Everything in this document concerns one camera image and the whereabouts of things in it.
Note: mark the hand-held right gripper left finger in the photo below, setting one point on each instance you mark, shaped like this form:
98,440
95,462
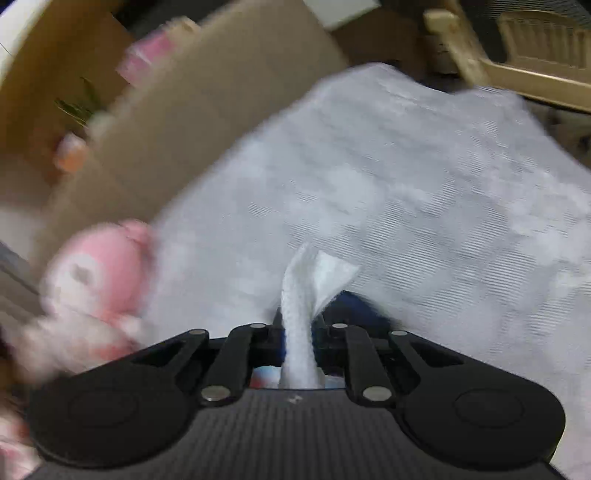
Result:
247,344

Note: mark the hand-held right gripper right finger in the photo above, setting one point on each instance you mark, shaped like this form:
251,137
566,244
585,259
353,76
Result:
358,355

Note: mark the white wet wipe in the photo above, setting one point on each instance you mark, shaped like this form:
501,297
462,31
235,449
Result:
300,332

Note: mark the pink and white plush toy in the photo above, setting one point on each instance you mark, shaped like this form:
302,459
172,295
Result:
92,286

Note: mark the beige padded headboard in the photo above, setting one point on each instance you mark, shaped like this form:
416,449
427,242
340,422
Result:
207,115

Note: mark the small orange item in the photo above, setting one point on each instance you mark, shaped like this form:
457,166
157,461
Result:
70,153

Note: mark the green plant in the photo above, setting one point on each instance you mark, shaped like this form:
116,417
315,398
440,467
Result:
81,105

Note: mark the pink box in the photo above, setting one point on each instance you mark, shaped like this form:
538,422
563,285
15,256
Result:
150,55

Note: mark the brown wooden cabinet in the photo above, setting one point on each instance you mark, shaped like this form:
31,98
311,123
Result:
41,69

